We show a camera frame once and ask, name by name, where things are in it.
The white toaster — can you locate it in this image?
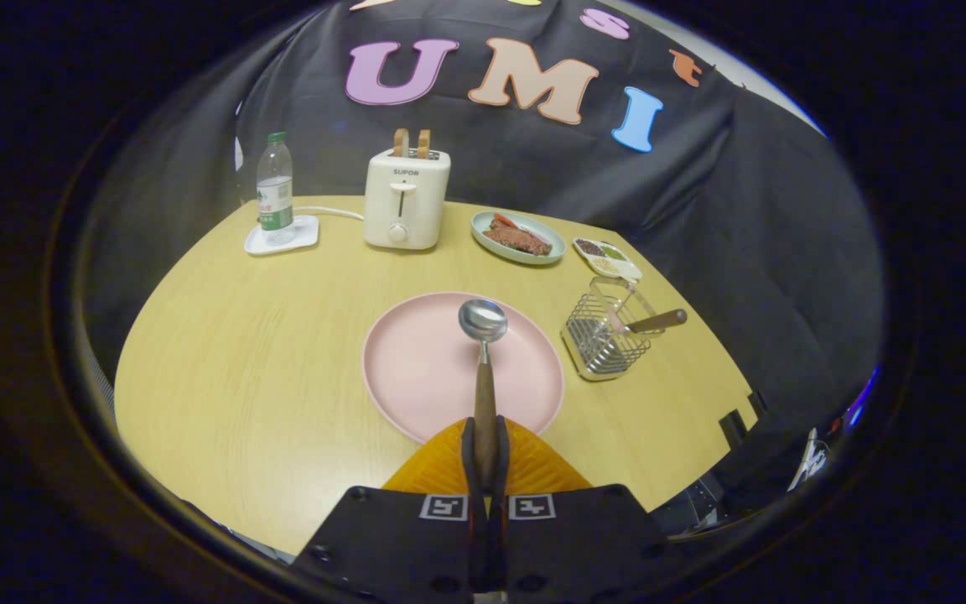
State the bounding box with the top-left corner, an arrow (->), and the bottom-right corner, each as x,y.
363,148 -> 452,251

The black metal frame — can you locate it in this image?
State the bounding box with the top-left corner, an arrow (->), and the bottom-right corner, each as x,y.
659,390 -> 773,534

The white divided seasoning dish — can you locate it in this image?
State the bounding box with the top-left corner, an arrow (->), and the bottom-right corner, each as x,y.
573,237 -> 644,282

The clear plastic water bottle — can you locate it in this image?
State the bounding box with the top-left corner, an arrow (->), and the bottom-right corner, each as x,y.
257,132 -> 295,246

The white plastic object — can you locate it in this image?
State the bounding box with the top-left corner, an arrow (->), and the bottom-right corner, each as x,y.
789,428 -> 832,492

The brown meat slice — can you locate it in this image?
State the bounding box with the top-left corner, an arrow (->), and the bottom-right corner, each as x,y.
483,220 -> 553,257

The wooden handled metal spoon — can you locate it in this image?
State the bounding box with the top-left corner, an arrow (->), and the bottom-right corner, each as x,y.
459,299 -> 509,487

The pale green plate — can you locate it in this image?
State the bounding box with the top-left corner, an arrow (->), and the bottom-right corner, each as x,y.
471,211 -> 567,266

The metal wire cutlery basket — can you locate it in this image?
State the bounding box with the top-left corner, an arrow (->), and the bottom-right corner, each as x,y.
560,277 -> 653,383

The pink plate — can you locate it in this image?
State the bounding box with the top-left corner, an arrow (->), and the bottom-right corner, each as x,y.
362,292 -> 566,445

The white square coaster pad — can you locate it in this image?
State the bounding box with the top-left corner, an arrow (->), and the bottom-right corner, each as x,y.
244,215 -> 320,256

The black backdrop cloth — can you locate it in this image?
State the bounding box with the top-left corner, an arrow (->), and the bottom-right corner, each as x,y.
85,0 -> 885,496

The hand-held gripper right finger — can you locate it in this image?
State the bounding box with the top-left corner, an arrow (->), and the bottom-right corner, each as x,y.
491,418 -> 673,604

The wooden handled metal fork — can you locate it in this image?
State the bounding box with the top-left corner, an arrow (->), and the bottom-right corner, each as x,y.
596,285 -> 688,353

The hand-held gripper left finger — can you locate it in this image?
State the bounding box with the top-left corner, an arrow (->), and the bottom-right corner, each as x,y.
290,418 -> 488,604

